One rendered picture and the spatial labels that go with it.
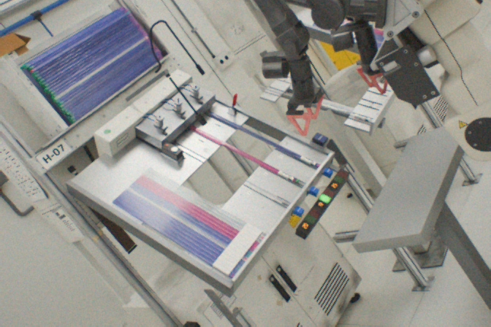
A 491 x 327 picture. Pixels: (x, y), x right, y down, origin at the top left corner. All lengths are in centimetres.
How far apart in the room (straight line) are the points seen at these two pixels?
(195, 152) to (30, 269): 171
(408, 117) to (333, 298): 117
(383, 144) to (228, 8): 115
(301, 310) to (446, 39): 126
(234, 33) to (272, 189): 138
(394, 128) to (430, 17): 153
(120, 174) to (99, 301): 172
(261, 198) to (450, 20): 86
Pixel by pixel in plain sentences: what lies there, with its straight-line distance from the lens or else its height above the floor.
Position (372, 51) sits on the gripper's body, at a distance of 159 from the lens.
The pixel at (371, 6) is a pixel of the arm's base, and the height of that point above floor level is 119.
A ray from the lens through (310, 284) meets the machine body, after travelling 224.
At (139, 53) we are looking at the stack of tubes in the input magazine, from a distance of 214.
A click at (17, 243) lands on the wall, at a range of 337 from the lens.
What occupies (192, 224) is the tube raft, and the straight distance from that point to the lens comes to 172.
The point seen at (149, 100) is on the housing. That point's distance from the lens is 206.
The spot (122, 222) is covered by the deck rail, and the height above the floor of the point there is 103.
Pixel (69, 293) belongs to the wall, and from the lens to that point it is 345.
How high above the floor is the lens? 136
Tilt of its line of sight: 12 degrees down
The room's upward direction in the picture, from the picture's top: 37 degrees counter-clockwise
